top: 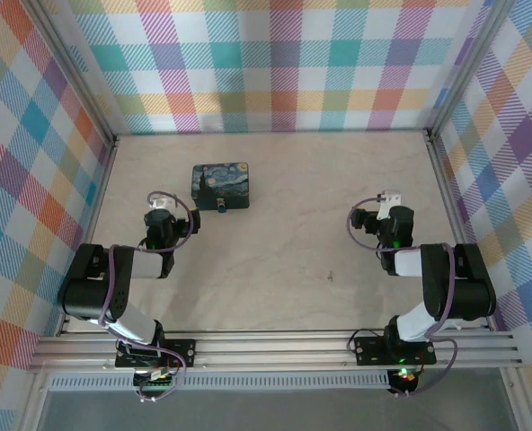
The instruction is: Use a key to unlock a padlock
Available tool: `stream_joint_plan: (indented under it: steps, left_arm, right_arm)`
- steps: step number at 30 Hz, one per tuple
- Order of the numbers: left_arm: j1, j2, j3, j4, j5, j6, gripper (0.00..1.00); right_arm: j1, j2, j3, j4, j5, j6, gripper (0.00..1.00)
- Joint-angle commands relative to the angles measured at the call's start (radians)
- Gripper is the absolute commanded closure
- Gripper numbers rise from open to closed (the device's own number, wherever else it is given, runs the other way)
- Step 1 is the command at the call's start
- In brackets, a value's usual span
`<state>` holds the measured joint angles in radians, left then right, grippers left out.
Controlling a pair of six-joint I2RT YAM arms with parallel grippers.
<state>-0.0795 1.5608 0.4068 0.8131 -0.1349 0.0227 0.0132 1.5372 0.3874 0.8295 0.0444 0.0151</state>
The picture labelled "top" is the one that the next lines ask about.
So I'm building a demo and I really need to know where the starry night painted tin box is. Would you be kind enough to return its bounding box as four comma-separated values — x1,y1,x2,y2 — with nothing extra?
190,161,253,211

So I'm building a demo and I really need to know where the right controller circuit board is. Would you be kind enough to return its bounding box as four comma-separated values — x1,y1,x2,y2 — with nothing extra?
388,365,421,394

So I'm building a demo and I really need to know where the controller circuit board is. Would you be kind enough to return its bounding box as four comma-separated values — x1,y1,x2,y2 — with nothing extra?
132,365,178,390
388,365,421,394

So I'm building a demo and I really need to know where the left controller circuit board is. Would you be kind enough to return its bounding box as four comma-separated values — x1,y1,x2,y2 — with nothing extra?
132,365,178,390

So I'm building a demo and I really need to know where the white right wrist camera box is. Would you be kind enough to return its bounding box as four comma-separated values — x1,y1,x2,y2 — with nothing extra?
377,189,403,221

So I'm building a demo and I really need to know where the aluminium right side rail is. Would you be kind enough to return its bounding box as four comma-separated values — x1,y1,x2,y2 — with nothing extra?
424,129,497,332

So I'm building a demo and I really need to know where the aluminium rail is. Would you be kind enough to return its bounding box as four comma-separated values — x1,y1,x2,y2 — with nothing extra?
424,129,497,332
56,134,121,338
27,330,526,374

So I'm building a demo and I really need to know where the aluminium left side rail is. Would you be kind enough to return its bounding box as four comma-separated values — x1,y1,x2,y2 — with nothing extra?
56,134,121,338

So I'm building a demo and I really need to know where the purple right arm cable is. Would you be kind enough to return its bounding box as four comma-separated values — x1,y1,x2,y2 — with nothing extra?
347,196,458,399

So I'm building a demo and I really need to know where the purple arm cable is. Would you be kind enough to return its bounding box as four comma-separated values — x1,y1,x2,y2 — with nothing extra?
347,196,458,399
98,191,197,403

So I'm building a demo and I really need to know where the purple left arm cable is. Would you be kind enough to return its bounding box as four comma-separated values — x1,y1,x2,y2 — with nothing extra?
98,191,197,403

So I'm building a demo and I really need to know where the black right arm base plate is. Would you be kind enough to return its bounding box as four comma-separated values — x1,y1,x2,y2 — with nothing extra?
352,333,439,366

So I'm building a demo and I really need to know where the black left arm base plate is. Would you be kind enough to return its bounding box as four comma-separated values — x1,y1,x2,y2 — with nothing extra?
114,338,198,370

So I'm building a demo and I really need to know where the aluminium front rail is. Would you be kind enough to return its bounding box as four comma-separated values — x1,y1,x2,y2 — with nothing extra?
27,330,526,374

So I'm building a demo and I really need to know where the grey slotted cable duct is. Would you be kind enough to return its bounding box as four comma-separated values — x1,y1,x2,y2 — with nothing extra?
48,369,392,392

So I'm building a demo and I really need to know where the aluminium right frame post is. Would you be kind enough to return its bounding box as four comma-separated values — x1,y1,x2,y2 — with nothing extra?
426,0,519,141

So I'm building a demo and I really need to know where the aluminium frame post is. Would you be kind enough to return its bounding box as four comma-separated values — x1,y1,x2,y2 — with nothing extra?
426,0,519,141
22,0,120,145

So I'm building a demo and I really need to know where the aluminium left frame post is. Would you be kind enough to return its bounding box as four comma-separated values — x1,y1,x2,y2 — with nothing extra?
22,0,120,145

